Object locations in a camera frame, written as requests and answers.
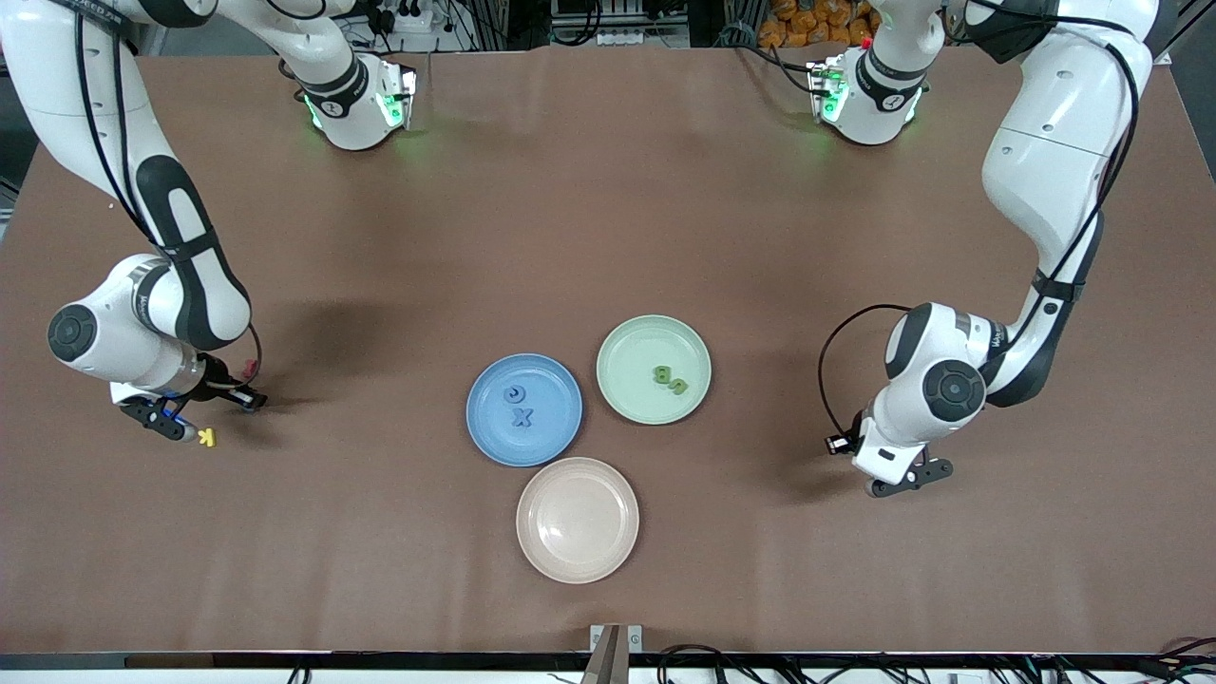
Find green plate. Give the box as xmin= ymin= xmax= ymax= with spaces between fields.
xmin=596 ymin=314 xmax=713 ymax=426

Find beige plate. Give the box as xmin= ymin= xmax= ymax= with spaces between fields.
xmin=516 ymin=457 xmax=640 ymax=584

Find blue plate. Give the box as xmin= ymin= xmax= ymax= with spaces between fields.
xmin=465 ymin=353 xmax=583 ymax=467

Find brown table cover sheet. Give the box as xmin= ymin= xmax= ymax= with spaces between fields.
xmin=0 ymin=46 xmax=1216 ymax=656

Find white power strip with plugs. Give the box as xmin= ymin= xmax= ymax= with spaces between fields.
xmin=366 ymin=0 xmax=433 ymax=34

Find orange snack bags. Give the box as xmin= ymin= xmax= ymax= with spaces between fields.
xmin=758 ymin=0 xmax=877 ymax=48

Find long white power strip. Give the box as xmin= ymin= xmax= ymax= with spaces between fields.
xmin=597 ymin=28 xmax=690 ymax=47

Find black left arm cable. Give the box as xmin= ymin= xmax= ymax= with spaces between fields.
xmin=819 ymin=0 xmax=1141 ymax=438

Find black cable bundle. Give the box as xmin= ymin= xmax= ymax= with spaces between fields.
xmin=655 ymin=644 xmax=1216 ymax=684

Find black table edge rail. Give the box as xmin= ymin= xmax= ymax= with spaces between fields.
xmin=0 ymin=652 xmax=1216 ymax=672

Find metal table edge bracket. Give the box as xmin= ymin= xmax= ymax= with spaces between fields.
xmin=589 ymin=623 xmax=644 ymax=684

